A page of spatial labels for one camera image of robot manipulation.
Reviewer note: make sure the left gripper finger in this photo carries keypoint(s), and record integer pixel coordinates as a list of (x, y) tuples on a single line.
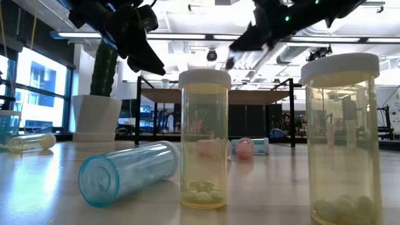
[(143, 53), (136, 68)]

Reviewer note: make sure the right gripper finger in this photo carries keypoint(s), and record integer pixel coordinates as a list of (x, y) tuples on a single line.
[(253, 40)]

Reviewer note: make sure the green translucent medicine bottle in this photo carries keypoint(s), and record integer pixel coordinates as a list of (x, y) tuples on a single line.
[(165, 84)]

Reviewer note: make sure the yellow translucent medicine bottle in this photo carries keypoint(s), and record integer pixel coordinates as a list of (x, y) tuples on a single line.
[(29, 142), (204, 140), (342, 140)]

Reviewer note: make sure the blue pill bottle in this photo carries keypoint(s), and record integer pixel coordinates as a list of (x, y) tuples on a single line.
[(131, 170)]

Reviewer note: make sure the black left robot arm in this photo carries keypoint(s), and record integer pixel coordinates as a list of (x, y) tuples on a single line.
[(84, 12)]

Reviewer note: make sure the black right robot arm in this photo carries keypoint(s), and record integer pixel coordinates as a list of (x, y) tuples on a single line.
[(328, 9)]

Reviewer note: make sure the green cactus plant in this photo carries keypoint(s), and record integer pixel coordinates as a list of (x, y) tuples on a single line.
[(103, 75)]

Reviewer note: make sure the black ceiling mounted device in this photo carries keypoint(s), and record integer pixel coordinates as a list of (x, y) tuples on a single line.
[(318, 53)]

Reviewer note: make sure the black cabinet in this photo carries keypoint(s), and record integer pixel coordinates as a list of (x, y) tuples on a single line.
[(250, 120)]

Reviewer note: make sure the person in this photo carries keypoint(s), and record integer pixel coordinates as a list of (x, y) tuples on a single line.
[(286, 122)]

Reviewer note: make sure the blue rounded chair back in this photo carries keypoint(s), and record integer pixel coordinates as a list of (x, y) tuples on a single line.
[(276, 133)]

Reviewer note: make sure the silver ceiling ventilation duct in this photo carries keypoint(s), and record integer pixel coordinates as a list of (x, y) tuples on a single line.
[(290, 54)]

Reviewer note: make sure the black ceiling dome camera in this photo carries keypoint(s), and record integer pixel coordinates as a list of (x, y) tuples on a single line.
[(212, 55)]

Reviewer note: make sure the wooden shelf black metal frame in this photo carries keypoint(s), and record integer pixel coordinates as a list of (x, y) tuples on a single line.
[(250, 97)]

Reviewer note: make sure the window with dark frame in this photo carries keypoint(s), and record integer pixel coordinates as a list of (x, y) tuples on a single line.
[(67, 103)]

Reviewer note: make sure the black frame machine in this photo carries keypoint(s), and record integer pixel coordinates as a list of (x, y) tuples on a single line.
[(386, 122)]

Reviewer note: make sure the white wall poster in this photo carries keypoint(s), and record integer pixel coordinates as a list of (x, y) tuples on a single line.
[(396, 112)]

